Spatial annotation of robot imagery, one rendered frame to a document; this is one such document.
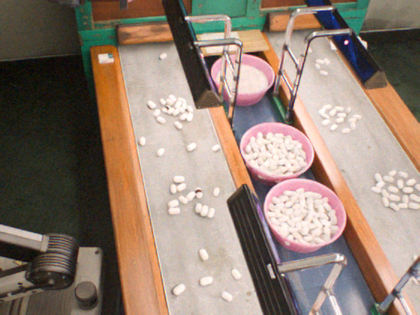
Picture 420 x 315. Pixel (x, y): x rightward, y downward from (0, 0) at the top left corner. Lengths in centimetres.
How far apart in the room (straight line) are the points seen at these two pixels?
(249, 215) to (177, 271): 40
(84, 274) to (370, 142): 116
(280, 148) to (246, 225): 71
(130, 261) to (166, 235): 15
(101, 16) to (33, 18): 106
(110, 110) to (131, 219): 51
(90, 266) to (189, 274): 47
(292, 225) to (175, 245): 38
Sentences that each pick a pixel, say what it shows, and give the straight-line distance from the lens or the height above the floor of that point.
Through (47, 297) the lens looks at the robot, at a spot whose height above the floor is 48.
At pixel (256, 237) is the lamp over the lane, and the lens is 108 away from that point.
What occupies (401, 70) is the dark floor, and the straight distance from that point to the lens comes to 369.
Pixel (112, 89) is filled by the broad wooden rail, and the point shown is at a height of 76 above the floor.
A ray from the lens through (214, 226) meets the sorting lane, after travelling 152.
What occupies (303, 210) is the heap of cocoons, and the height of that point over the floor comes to 74.
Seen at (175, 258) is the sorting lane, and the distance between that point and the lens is 146.
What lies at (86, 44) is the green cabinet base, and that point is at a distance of 218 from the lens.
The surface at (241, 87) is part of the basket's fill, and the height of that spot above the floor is 74.
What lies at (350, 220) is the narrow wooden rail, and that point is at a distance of 160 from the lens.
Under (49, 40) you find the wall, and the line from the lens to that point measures 322.
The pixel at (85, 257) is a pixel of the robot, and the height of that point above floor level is 47.
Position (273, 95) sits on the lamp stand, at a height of 72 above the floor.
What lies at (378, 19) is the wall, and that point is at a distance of 377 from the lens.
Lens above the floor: 200
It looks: 48 degrees down
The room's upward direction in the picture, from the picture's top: 5 degrees clockwise
